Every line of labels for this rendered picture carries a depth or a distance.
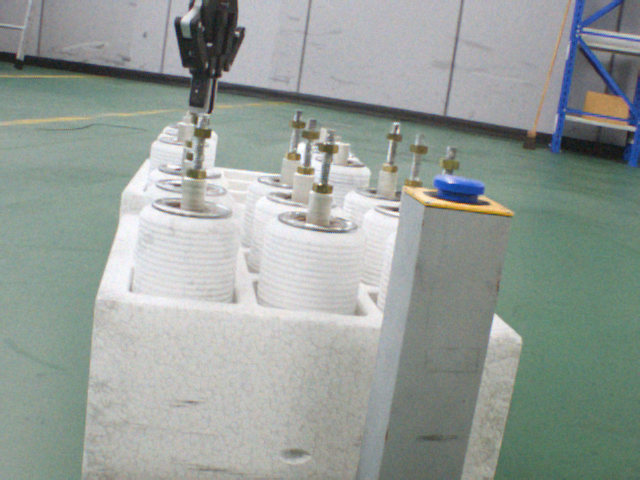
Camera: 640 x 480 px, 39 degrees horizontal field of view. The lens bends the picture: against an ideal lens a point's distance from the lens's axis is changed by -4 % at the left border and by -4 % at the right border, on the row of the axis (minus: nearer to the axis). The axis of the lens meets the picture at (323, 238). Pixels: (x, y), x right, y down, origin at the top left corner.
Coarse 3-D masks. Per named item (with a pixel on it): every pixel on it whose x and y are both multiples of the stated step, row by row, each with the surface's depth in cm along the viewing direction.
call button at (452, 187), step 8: (440, 176) 70; (448, 176) 71; (456, 176) 72; (440, 184) 70; (448, 184) 69; (456, 184) 69; (464, 184) 69; (472, 184) 69; (480, 184) 70; (440, 192) 70; (448, 192) 70; (456, 192) 69; (464, 192) 69; (472, 192) 69; (480, 192) 70; (456, 200) 69; (464, 200) 69; (472, 200) 70
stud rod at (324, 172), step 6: (330, 132) 85; (324, 138) 86; (330, 138) 86; (330, 144) 86; (324, 156) 86; (330, 156) 86; (324, 162) 86; (330, 162) 86; (324, 168) 86; (330, 168) 86; (324, 174) 86; (318, 180) 87; (324, 180) 86
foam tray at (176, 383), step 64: (128, 256) 94; (128, 320) 79; (192, 320) 80; (256, 320) 81; (320, 320) 82; (128, 384) 80; (192, 384) 81; (256, 384) 82; (320, 384) 83; (512, 384) 86; (128, 448) 81; (192, 448) 82; (256, 448) 83; (320, 448) 84
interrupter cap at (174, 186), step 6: (162, 180) 98; (168, 180) 99; (174, 180) 99; (180, 180) 100; (156, 186) 95; (162, 186) 94; (168, 186) 94; (174, 186) 96; (180, 186) 98; (210, 186) 99; (216, 186) 99; (174, 192) 93; (180, 192) 93; (210, 192) 94; (216, 192) 95; (222, 192) 96
